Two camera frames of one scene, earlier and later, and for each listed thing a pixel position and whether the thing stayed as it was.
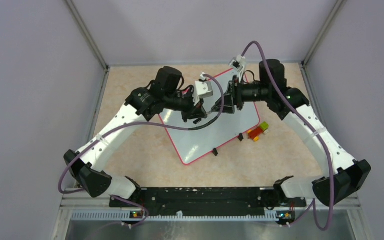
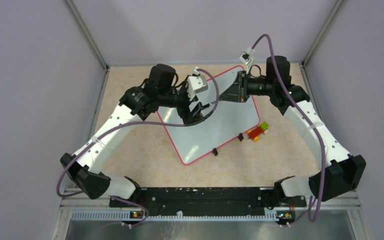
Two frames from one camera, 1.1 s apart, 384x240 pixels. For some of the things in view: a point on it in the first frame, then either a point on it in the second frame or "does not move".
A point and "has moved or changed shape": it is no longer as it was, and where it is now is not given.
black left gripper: (194, 112) does not move
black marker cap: (197, 121) has moved or changed shape
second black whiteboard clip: (240, 136) does not move
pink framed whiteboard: (193, 146) does not move
